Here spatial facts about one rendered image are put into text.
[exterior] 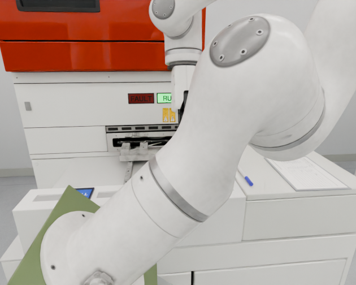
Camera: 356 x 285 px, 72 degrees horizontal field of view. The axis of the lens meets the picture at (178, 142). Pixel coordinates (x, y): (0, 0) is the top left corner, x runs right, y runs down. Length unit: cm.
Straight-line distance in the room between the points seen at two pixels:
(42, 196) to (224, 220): 46
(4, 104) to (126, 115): 202
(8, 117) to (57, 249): 271
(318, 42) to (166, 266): 61
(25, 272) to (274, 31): 39
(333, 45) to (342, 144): 328
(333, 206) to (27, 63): 117
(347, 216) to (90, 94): 104
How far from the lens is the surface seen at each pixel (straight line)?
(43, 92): 123
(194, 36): 56
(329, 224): 81
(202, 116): 28
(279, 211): 71
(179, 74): 53
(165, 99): 114
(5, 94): 302
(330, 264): 92
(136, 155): 108
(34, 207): 67
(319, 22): 41
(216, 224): 67
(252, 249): 76
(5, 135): 315
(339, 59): 40
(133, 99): 115
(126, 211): 34
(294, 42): 27
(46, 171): 136
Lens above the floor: 130
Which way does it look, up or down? 20 degrees down
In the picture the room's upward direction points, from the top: straight up
